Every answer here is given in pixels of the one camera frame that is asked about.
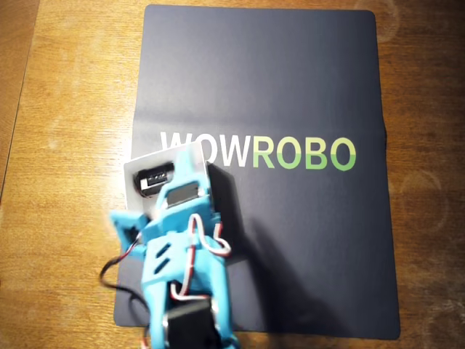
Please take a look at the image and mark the black camera cable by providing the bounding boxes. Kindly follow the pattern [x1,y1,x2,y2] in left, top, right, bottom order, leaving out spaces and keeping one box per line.
[99,250,154,329]

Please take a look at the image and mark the teal wrist camera module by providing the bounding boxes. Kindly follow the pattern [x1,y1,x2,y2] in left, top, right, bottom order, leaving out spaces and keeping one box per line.
[108,209,155,255]

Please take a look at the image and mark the small black battery pack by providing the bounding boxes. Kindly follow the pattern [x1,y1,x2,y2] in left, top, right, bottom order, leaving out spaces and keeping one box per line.
[132,161,176,198]

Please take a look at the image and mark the white open cardboard box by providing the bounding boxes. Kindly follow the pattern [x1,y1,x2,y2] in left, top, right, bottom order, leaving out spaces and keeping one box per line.
[122,140,211,212]

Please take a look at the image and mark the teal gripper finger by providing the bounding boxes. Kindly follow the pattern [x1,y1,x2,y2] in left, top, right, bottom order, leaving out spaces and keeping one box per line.
[170,148,211,196]

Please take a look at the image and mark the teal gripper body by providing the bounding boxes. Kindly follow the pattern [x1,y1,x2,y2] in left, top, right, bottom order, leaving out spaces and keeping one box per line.
[142,179,223,241]

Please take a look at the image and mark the black WOWROBO mat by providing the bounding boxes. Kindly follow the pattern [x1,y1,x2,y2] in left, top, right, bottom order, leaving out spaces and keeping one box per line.
[113,4,400,341]

